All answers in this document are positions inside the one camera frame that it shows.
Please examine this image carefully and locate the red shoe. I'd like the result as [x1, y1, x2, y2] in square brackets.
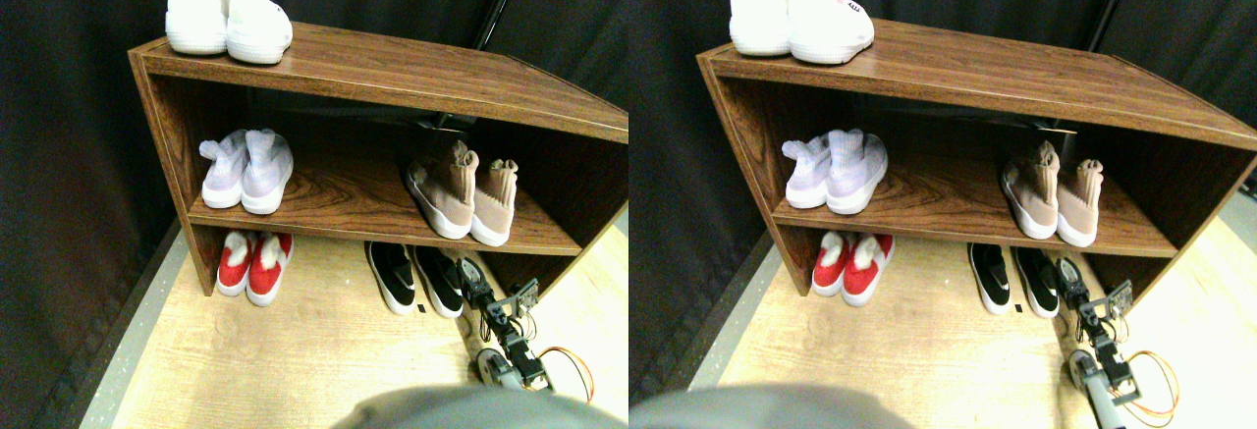
[246, 233, 294, 307]
[216, 232, 258, 297]
[812, 233, 853, 297]
[842, 234, 896, 307]

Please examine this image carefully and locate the orange wire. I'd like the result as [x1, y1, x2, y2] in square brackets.
[535, 346, 597, 405]
[1120, 350, 1179, 428]

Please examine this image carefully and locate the white shoe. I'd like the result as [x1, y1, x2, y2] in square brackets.
[221, 0, 294, 65]
[781, 0, 876, 65]
[718, 0, 794, 57]
[155, 0, 232, 55]

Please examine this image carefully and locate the brown shoe rack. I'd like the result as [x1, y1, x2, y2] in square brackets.
[128, 22, 629, 297]
[696, 19, 1257, 314]

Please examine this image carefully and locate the curtain stand pole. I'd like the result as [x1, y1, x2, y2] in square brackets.
[1085, 0, 1138, 52]
[471, 0, 528, 52]

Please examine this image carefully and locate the beige shoe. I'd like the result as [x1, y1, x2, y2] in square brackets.
[406, 140, 480, 241]
[1056, 159, 1105, 248]
[470, 159, 519, 247]
[1002, 140, 1062, 241]

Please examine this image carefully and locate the black shoe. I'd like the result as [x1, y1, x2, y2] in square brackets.
[1013, 247, 1062, 318]
[366, 241, 417, 315]
[412, 245, 465, 319]
[967, 242, 1012, 315]

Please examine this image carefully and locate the lilac shoe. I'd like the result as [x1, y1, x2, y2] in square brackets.
[241, 130, 295, 216]
[825, 130, 890, 216]
[199, 133, 248, 209]
[783, 134, 836, 210]

